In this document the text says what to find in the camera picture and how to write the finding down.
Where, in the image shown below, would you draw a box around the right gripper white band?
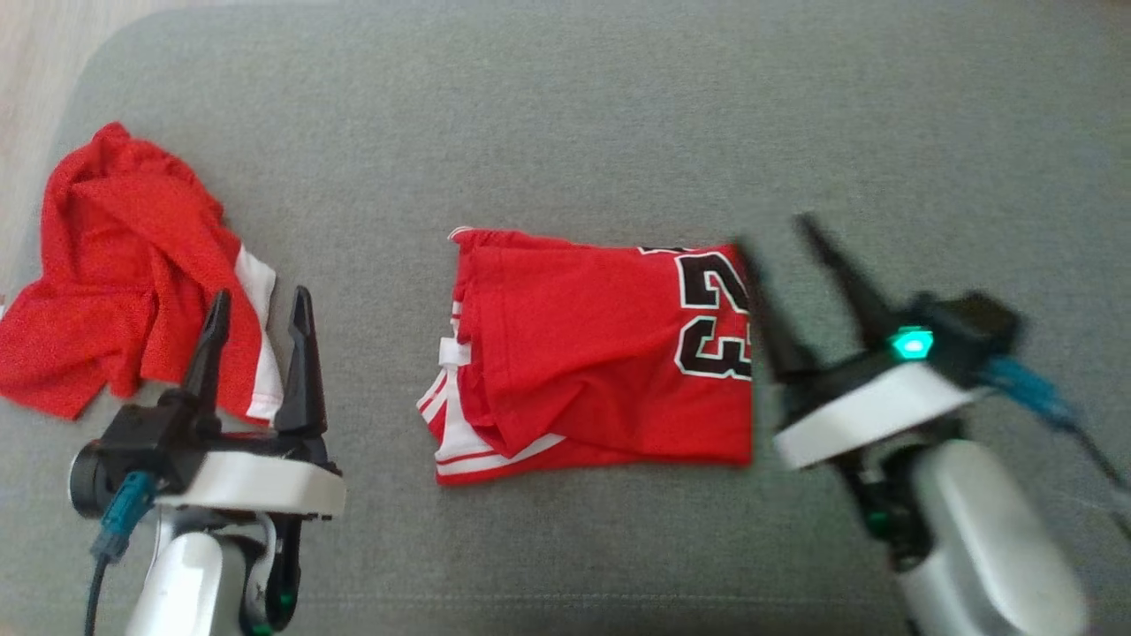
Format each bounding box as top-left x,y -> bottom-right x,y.
735,212 -> 980,472

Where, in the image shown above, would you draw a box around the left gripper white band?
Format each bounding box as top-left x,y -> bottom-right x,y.
155,284 -> 347,520

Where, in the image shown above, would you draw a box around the red mesh shorts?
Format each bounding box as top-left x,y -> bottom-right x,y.
0,121 -> 285,425

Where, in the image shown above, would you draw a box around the red jersey number 23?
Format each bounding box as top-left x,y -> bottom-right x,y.
415,225 -> 755,487

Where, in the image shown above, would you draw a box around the large grey sofa ottoman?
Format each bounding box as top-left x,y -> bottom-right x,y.
0,0 -> 1131,636

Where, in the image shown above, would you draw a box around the left cable teal connector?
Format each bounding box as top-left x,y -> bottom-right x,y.
82,471 -> 160,636

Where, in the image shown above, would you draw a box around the cable teal connector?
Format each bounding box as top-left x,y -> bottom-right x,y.
82,471 -> 160,636
976,353 -> 1131,540

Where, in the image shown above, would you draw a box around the right cable teal connector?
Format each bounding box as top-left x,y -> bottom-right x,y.
976,353 -> 1131,540

